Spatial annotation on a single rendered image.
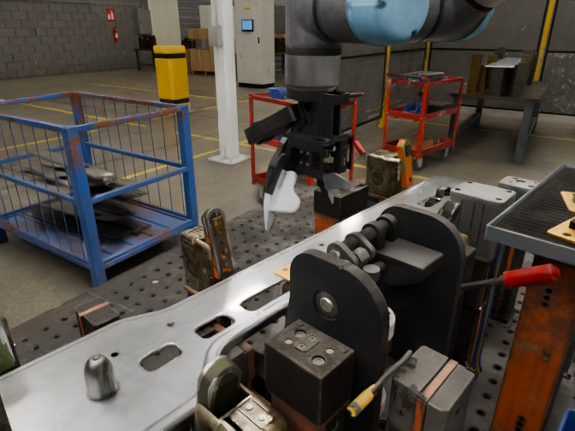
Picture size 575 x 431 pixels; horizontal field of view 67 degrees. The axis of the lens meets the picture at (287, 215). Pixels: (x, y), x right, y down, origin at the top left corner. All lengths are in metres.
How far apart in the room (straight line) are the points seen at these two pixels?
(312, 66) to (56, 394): 0.50
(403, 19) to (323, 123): 0.17
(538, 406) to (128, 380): 0.63
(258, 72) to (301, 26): 10.52
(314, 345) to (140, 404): 0.23
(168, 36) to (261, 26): 3.60
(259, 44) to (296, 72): 10.45
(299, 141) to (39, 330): 0.88
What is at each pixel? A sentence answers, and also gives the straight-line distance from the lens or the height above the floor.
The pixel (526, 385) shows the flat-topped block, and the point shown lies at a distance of 0.85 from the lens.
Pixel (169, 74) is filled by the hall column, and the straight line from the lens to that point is 7.84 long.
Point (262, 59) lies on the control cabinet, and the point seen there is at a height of 0.68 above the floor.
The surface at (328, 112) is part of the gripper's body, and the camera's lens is 0.58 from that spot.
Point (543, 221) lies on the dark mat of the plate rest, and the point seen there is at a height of 1.16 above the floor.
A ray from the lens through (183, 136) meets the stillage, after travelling 2.83.
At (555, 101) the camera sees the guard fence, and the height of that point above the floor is 0.34.
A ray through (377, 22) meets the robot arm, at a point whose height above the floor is 1.39.
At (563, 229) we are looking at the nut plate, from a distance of 0.63.
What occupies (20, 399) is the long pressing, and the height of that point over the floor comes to 1.00.
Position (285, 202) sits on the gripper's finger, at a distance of 0.61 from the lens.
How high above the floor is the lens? 1.39
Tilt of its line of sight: 23 degrees down
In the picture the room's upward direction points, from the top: straight up
